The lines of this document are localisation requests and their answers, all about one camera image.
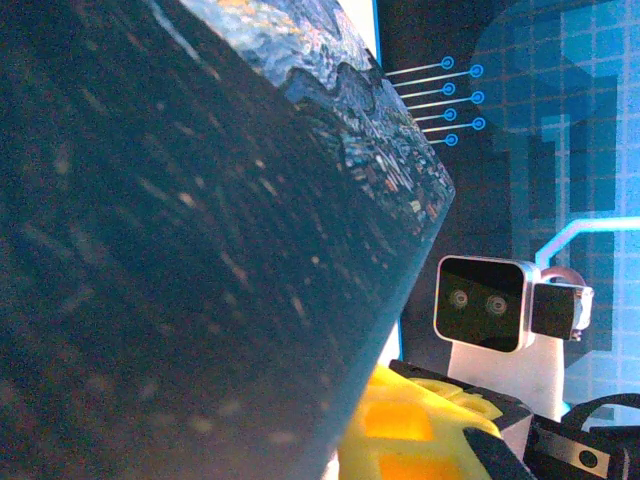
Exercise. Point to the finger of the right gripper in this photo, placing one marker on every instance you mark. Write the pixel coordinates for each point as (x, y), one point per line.
(470, 400)

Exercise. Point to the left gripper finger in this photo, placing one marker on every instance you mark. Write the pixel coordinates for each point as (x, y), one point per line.
(450, 430)

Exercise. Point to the starry night tin box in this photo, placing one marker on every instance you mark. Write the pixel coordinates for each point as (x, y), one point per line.
(175, 250)

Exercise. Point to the blue table edge trim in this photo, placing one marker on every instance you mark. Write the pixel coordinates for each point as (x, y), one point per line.
(378, 30)

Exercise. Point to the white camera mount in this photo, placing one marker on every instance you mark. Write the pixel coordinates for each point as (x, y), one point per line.
(510, 380)

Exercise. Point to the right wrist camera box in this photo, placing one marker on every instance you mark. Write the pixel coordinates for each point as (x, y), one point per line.
(480, 320)

